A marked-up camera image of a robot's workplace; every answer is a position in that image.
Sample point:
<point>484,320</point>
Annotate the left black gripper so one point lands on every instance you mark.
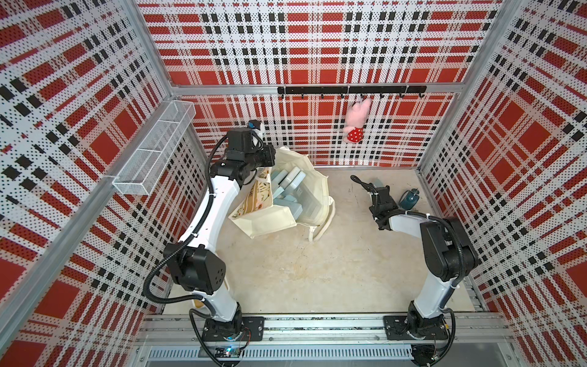
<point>267,151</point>

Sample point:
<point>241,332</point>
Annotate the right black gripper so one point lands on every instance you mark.
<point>394,207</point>

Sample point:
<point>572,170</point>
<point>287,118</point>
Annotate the cream floral canvas bag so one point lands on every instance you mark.
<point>263,212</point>

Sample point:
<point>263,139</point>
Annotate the light blue box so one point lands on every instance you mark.
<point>284,178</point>
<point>312,206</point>

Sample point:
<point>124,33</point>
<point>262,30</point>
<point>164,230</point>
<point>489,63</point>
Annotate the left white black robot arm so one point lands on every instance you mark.
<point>193,262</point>

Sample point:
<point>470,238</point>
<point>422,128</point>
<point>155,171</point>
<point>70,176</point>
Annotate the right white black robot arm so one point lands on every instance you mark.
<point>448,254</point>

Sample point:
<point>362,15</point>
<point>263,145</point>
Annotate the light blue box in bag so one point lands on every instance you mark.
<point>284,178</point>

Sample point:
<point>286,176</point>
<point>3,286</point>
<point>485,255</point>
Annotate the teal alarm clock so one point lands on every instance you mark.
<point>409,199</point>

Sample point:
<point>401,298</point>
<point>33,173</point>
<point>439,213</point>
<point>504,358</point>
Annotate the pink plush pig toy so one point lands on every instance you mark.
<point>355,120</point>

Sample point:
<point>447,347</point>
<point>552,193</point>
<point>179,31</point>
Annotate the black wall hook rail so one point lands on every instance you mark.
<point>400,90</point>

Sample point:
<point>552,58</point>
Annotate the white wire mesh shelf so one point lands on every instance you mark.
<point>165,129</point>

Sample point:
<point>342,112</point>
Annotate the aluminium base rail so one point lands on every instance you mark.
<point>345,339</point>

